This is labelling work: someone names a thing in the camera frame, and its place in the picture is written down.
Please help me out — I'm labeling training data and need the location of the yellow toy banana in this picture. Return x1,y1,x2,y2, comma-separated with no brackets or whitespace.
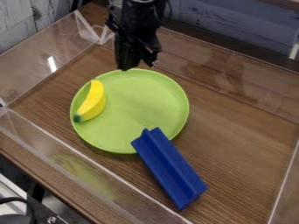
74,79,107,123

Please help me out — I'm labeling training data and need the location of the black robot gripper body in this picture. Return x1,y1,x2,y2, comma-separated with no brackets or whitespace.
107,0,172,53

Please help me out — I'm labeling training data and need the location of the black cable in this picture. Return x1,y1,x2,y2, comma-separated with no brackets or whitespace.
0,196,36,224

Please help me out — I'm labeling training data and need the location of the blue plastic block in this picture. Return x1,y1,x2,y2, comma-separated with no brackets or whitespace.
131,128,208,210

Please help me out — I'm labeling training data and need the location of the clear acrylic enclosure wall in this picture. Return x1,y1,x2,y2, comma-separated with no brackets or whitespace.
0,9,299,224

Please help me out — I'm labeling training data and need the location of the black metal table bracket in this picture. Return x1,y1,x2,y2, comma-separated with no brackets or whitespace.
27,184,68,224

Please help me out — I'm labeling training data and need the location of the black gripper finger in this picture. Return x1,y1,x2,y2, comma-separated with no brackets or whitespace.
115,35,140,71
142,48,159,67

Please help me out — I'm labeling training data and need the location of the green round plate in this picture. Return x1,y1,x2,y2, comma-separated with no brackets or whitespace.
70,68,190,154

